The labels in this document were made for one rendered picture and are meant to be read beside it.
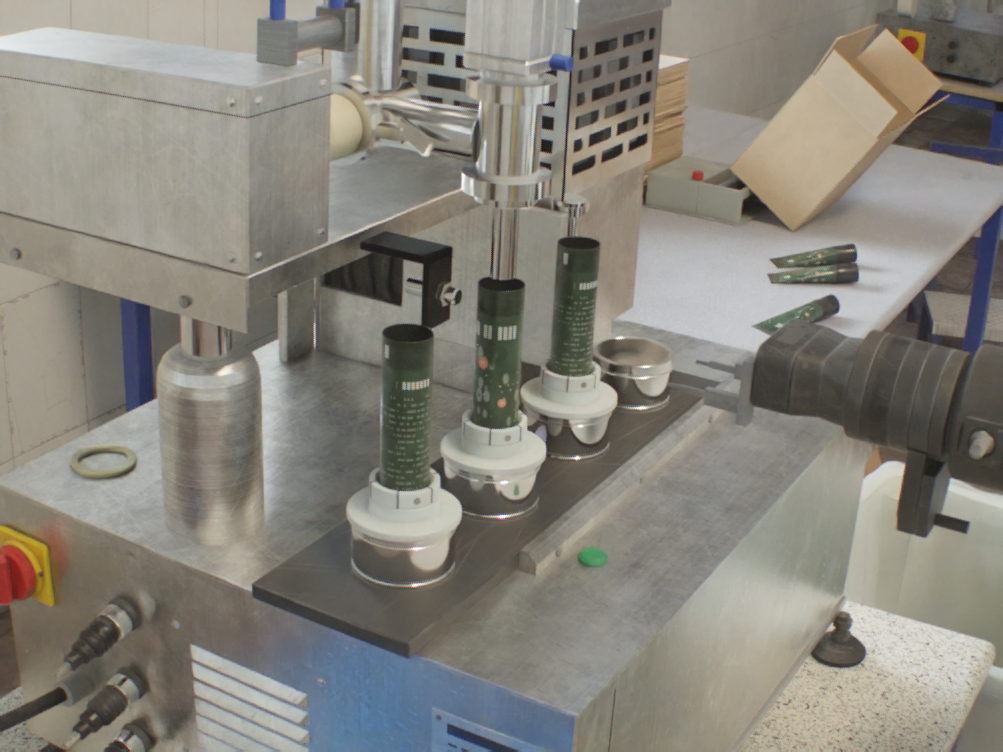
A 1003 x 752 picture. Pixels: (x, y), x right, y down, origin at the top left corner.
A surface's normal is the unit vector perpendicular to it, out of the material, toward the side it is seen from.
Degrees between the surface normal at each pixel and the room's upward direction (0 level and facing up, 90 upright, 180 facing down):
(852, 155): 90
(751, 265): 0
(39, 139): 90
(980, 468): 117
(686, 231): 0
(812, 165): 90
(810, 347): 3
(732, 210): 90
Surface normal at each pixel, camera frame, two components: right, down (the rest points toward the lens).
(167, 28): 0.87, 0.23
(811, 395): -0.16, 0.37
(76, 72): -0.49, 0.31
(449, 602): 0.05, -0.92
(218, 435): 0.32, 0.38
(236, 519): 0.58, 0.34
